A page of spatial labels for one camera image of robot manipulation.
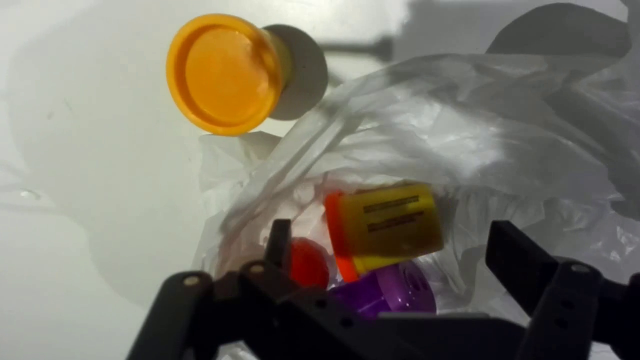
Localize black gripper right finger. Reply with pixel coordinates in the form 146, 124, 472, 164
485, 220, 640, 360

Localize yellow tub with orange lid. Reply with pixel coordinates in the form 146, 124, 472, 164
165, 11, 296, 138

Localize white plastic bag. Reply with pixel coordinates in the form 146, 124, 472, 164
192, 0, 640, 360

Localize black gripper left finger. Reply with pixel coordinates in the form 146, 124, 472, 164
127, 218, 402, 360

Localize yellow tub with red lid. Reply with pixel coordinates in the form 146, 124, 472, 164
323, 181, 449, 284

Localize small red tub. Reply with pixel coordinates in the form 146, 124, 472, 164
288, 236, 339, 289

